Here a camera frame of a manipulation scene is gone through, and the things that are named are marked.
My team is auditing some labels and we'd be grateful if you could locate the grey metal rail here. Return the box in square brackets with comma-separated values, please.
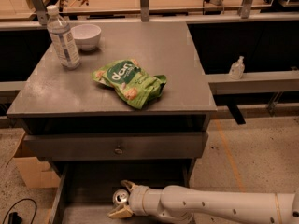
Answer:
[206, 70, 299, 95]

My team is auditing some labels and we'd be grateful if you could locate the green 7up soda can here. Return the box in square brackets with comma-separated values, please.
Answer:
[112, 189, 129, 206]

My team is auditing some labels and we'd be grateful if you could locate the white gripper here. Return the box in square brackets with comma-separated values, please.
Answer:
[107, 180, 150, 219]

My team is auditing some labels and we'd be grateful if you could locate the clear hand sanitizer bottle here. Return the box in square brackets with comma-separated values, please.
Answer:
[229, 56, 245, 79]

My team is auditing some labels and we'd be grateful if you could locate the grey upper drawer with knob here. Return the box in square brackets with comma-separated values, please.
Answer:
[24, 132, 208, 161]

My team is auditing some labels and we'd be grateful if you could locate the white ceramic bowl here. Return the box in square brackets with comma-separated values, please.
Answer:
[71, 24, 102, 51]

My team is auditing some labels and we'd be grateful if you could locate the open grey middle drawer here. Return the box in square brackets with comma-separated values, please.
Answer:
[49, 160, 192, 224]

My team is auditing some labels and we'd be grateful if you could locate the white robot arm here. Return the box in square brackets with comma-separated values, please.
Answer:
[107, 180, 299, 224]

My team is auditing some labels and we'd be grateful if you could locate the brown cardboard box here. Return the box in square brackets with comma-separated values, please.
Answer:
[6, 132, 60, 189]

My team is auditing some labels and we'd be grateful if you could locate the clear plastic water bottle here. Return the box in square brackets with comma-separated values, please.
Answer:
[47, 5, 80, 70]

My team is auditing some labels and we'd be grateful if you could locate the black floor cable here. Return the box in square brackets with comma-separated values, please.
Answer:
[1, 198, 38, 224]

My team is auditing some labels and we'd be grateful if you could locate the green snack chip bag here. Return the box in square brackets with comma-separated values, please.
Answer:
[92, 59, 167, 109]

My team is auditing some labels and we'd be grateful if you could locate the grey drawer cabinet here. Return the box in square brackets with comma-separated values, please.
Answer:
[7, 22, 216, 224]

